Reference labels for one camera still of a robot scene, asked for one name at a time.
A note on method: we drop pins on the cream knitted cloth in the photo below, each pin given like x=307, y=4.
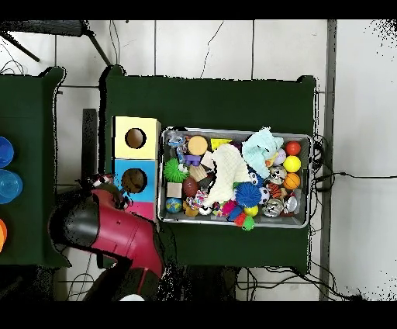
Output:
x=228, y=167

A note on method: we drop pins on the crushed clear plastic bottle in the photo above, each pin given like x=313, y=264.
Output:
x=175, y=142

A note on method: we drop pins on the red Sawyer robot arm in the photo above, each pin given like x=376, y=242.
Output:
x=124, y=236

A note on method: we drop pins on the wooden three-hole box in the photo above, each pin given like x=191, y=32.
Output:
x=121, y=149

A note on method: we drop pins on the silver mesh bin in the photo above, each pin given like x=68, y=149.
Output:
x=279, y=221

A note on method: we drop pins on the orange foam disc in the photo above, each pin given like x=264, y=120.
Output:
x=197, y=145

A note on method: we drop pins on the green spiky toy with eyes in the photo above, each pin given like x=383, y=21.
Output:
x=173, y=170

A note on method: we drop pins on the blue spiky toy with eyes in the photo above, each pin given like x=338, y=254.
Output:
x=248, y=194

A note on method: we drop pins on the dark green table cloth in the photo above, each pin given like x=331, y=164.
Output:
x=201, y=102
x=28, y=124

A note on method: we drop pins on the light blue cloth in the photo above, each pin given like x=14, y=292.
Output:
x=260, y=149

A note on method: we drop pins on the multicolour spiky caterpillar toy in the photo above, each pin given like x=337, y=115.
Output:
x=238, y=217

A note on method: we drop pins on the yellow ball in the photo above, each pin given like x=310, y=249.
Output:
x=292, y=164

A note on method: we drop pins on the orange basketball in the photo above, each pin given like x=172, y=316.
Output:
x=291, y=181

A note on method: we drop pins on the red ball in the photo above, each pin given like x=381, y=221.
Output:
x=292, y=148

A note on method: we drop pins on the black upright panel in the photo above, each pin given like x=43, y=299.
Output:
x=90, y=139

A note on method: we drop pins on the light blue bowl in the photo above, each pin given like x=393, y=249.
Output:
x=9, y=186

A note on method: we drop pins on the dark blue bowl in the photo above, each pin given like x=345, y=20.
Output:
x=4, y=152

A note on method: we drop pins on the black tripod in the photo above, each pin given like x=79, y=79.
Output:
x=46, y=28

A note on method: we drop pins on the orange bowl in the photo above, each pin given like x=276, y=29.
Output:
x=2, y=234

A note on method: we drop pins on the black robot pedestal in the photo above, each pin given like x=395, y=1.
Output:
x=201, y=285

